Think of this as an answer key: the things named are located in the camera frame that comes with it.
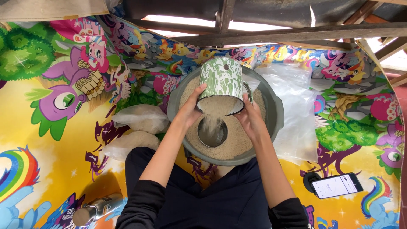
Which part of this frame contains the person's left hand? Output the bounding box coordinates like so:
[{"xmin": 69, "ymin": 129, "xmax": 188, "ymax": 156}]
[{"xmin": 174, "ymin": 83, "xmax": 208, "ymax": 128}]

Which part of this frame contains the person's right hand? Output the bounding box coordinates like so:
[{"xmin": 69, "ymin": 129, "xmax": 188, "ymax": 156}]
[{"xmin": 234, "ymin": 93, "xmax": 268, "ymax": 141}]

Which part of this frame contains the green white enamel mug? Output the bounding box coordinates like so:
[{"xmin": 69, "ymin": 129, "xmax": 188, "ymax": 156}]
[{"xmin": 195, "ymin": 57, "xmax": 254, "ymax": 116}]

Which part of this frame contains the grey round basin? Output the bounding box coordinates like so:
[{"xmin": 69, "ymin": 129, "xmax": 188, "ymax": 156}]
[{"xmin": 167, "ymin": 65, "xmax": 285, "ymax": 166}]

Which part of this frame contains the heap of raw rice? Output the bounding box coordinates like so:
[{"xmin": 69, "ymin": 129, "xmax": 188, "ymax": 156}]
[{"xmin": 179, "ymin": 76, "xmax": 267, "ymax": 160}]

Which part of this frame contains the small metal measuring can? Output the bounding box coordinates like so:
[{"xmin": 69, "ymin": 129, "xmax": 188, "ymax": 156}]
[{"xmin": 197, "ymin": 117, "xmax": 228, "ymax": 148}]

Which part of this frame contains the pile of empty plastic bags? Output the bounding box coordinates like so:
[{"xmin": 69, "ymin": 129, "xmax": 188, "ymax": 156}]
[{"xmin": 254, "ymin": 63, "xmax": 319, "ymax": 166}]

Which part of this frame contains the clear bag of rice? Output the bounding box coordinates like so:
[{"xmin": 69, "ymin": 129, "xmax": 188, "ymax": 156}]
[
  {"xmin": 112, "ymin": 104, "xmax": 170, "ymax": 135},
  {"xmin": 102, "ymin": 131, "xmax": 160, "ymax": 162}
]

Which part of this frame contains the black round phone stand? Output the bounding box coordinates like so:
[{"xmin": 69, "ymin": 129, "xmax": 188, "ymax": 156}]
[{"xmin": 303, "ymin": 172, "xmax": 322, "ymax": 193}]

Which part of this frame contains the person's black clothing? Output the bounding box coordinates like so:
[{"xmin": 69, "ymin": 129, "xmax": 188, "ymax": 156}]
[{"xmin": 115, "ymin": 147, "xmax": 309, "ymax": 229}]

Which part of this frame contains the black smartphone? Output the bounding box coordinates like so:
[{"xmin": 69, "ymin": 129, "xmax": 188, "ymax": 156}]
[{"xmin": 311, "ymin": 173, "xmax": 364, "ymax": 200}]

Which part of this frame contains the silver metal bottle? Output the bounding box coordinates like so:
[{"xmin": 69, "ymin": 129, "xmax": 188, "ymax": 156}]
[{"xmin": 72, "ymin": 192, "xmax": 124, "ymax": 227}]

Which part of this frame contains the colourful cartoon floor mat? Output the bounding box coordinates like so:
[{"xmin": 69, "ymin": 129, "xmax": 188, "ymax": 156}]
[{"xmin": 0, "ymin": 14, "xmax": 405, "ymax": 229}]

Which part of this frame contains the brown cardboard sheet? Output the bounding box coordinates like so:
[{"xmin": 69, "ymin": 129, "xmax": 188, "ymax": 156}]
[{"xmin": 0, "ymin": 0, "xmax": 110, "ymax": 22}]

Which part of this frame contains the wooden beam frame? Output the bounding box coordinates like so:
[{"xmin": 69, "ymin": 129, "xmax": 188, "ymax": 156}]
[{"xmin": 123, "ymin": 0, "xmax": 407, "ymax": 88}]

